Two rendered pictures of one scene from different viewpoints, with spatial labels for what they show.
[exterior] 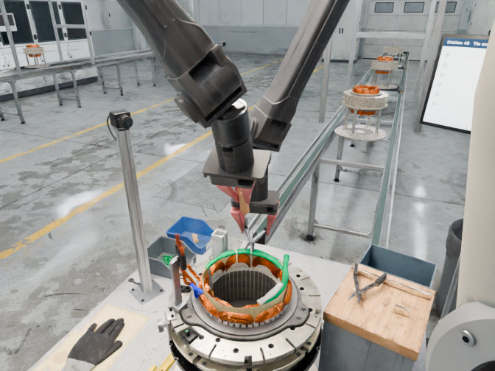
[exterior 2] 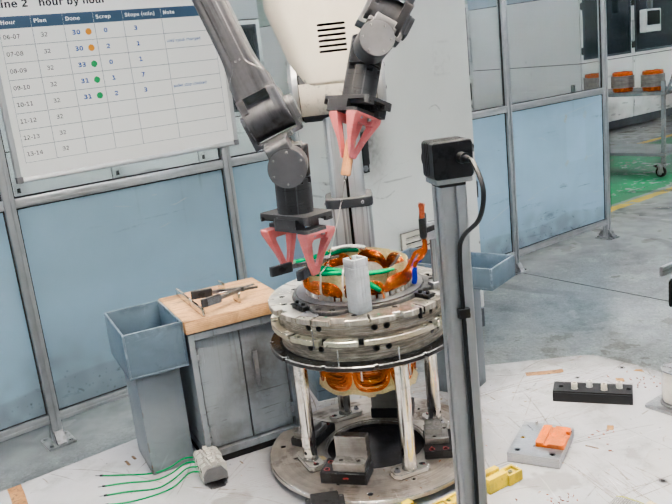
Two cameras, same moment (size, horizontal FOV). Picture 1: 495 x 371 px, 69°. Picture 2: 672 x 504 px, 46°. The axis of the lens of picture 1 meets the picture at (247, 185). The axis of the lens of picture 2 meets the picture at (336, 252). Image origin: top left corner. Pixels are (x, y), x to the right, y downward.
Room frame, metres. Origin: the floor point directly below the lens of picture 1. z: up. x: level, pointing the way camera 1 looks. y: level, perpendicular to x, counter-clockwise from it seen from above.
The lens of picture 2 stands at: (1.72, 0.66, 1.50)
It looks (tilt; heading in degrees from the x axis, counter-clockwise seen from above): 14 degrees down; 212
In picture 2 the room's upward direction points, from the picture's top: 6 degrees counter-clockwise
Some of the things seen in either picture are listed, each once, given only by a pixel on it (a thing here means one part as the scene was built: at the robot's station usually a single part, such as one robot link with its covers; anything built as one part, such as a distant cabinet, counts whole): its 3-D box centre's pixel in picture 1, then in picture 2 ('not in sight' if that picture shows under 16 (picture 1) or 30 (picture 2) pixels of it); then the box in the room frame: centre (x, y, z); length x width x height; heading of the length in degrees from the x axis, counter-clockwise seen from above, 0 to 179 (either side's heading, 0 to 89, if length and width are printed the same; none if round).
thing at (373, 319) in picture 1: (380, 305); (221, 303); (0.61, -0.29, 1.05); 0.20 x 0.19 x 0.02; 147
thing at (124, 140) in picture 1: (135, 218); (466, 426); (0.96, 0.34, 1.07); 0.03 x 0.03 x 0.57; 43
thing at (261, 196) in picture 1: (255, 188); (294, 199); (0.72, -0.02, 1.28); 0.10 x 0.07 x 0.07; 79
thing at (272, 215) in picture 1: (262, 216); (291, 243); (0.72, -0.03, 1.21); 0.07 x 0.07 x 0.09; 79
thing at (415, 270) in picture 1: (388, 306); (154, 388); (0.74, -0.38, 0.92); 0.17 x 0.11 x 0.28; 57
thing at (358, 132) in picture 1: (362, 113); not in sight; (2.71, -0.87, 0.94); 0.39 x 0.39 x 0.30
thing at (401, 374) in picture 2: not in sight; (404, 415); (0.67, 0.11, 0.91); 0.02 x 0.02 x 0.21
